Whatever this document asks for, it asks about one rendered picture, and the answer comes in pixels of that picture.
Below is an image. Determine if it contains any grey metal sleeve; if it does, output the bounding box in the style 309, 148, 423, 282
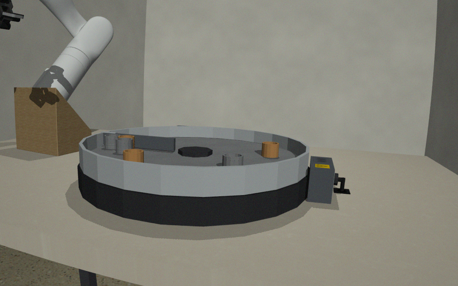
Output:
222, 153, 244, 166
105, 134, 120, 149
116, 138, 133, 154

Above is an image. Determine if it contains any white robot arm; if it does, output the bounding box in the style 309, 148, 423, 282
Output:
33, 0, 114, 101

